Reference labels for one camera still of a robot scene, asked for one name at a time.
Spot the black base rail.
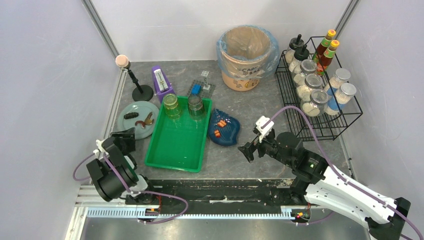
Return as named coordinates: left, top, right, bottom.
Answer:
left=125, top=178, right=323, bottom=216

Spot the black-lid shaker jar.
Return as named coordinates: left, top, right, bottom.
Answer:
left=285, top=34, right=305, bottom=64
left=288, top=44, right=310, bottom=73

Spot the light blue plate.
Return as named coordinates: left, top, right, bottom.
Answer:
left=116, top=100, right=161, bottom=141

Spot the green plastic tray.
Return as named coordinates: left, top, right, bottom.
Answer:
left=144, top=96, right=213, bottom=173

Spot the glass rice jar front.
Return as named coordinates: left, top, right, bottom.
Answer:
left=300, top=89, right=330, bottom=117

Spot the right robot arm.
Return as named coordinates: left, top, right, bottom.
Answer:
left=238, top=130, right=411, bottom=240

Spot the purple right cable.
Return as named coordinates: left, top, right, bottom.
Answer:
left=261, top=105, right=424, bottom=240

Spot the dark clear glass cup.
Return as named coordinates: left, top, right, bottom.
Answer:
left=187, top=94, right=205, bottom=120

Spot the dark spiky food piece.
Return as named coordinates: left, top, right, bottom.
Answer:
left=123, top=112, right=139, bottom=120

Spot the purple metronome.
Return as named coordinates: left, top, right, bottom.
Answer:
left=151, top=65, right=175, bottom=103

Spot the blue lego brick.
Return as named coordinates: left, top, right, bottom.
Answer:
left=190, top=84, right=203, bottom=95

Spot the black wire rack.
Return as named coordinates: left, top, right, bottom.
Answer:
left=275, top=49, right=363, bottom=142

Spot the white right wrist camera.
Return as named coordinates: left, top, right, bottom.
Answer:
left=253, top=115, right=274, bottom=143

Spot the sauce bottle yellow cap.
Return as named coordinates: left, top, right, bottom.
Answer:
left=316, top=40, right=340, bottom=76
left=312, top=29, right=337, bottom=64

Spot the tan capybara trash bin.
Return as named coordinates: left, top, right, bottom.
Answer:
left=216, top=25, right=280, bottom=92

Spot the brown curled food piece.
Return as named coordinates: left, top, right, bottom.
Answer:
left=134, top=111, right=155, bottom=129

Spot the round glass rice jar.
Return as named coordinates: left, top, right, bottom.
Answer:
left=292, top=59, right=317, bottom=86

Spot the dark blue plate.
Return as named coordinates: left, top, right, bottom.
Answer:
left=207, top=108, right=241, bottom=147

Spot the grey lego baseplate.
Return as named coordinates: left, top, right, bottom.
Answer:
left=186, top=80, right=216, bottom=99

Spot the black stand wooden ball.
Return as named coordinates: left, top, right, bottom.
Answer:
left=115, top=54, right=154, bottom=102

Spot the grey lego tower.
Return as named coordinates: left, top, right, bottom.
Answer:
left=201, top=70, right=211, bottom=91

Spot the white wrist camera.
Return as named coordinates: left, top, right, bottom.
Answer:
left=253, top=115, right=274, bottom=143
left=93, top=138, right=109, bottom=159

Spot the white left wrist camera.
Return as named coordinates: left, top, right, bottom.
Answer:
left=93, top=138, right=109, bottom=159

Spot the green glass cup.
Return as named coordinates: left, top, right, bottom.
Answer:
left=162, top=93, right=182, bottom=120

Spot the tall bead jar silver lid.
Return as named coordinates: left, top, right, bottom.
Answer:
left=325, top=82, right=357, bottom=116

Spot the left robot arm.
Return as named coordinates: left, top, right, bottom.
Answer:
left=86, top=127, right=149, bottom=202

